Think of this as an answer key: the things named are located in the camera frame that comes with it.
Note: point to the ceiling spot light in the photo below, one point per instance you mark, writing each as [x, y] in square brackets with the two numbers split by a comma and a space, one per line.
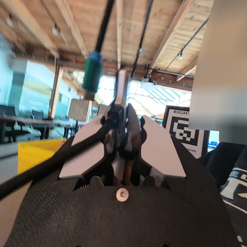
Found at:
[180, 56]

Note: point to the white ceiling projector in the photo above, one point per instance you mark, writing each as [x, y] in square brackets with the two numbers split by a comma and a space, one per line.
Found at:
[149, 81]

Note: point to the handwritten whiteboard on stand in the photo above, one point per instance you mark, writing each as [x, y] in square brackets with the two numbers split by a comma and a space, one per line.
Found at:
[79, 112]
[102, 110]

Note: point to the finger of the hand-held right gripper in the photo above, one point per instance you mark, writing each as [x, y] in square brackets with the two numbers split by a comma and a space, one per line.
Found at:
[133, 125]

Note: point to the person's dark printed clothing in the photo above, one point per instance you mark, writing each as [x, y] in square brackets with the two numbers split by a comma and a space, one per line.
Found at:
[231, 183]

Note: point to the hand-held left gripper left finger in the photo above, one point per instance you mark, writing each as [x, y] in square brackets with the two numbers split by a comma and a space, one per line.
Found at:
[84, 160]

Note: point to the yellow plastic bin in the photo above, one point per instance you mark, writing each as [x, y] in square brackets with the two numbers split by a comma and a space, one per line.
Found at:
[34, 152]

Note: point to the black framed tag sign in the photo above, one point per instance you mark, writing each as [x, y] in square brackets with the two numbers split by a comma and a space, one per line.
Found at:
[173, 119]

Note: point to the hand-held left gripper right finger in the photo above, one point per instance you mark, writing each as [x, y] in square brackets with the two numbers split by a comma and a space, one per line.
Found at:
[162, 150]

